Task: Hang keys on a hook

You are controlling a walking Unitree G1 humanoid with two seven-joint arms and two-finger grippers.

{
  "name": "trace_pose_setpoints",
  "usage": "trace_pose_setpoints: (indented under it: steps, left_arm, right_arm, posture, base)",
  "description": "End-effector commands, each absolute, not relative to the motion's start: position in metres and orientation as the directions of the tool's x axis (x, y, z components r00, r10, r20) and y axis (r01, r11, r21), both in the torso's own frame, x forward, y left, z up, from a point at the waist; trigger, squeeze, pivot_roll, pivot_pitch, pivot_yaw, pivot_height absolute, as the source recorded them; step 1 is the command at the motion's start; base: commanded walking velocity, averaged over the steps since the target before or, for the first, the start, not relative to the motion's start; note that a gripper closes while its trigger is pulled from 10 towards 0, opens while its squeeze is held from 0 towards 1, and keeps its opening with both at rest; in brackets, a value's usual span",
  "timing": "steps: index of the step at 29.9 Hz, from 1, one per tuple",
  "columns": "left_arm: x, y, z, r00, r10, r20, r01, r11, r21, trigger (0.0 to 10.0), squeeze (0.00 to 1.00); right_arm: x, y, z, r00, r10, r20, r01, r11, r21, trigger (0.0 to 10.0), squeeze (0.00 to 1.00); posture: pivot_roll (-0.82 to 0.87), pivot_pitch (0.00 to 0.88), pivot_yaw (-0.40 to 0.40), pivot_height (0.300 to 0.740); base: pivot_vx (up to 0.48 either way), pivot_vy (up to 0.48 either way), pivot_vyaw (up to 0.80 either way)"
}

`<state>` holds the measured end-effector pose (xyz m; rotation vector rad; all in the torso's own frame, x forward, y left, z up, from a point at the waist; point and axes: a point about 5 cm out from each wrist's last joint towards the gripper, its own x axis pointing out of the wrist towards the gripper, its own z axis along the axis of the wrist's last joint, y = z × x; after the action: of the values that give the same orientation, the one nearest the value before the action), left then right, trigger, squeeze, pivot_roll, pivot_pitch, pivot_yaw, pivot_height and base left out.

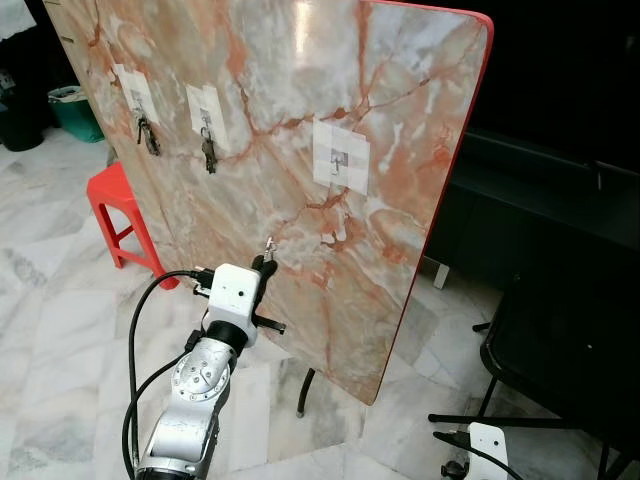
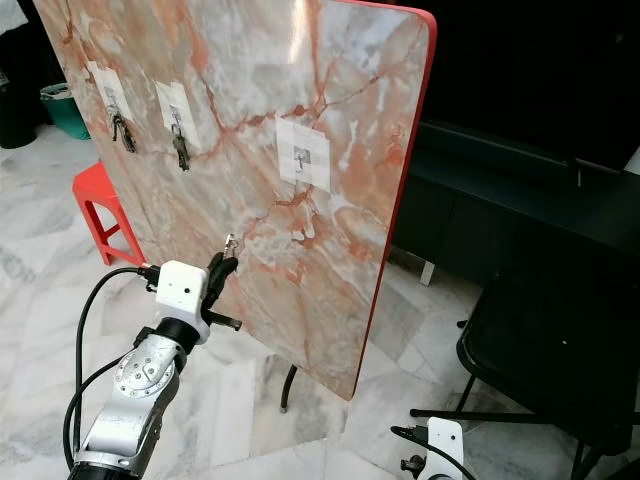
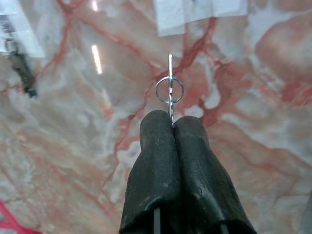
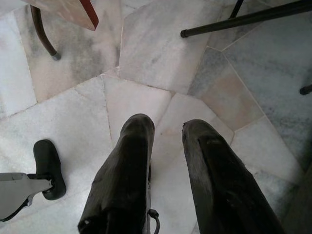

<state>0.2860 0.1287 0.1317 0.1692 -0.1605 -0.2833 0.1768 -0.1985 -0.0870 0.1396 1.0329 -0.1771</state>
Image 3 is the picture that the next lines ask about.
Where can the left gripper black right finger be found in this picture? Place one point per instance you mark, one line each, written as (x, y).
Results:
(204, 182)

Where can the marble patterned board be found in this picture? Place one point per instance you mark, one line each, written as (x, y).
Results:
(73, 146)

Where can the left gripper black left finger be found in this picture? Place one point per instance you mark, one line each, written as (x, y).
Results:
(151, 170)

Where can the dark key bunch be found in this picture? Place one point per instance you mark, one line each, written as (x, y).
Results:
(24, 70)

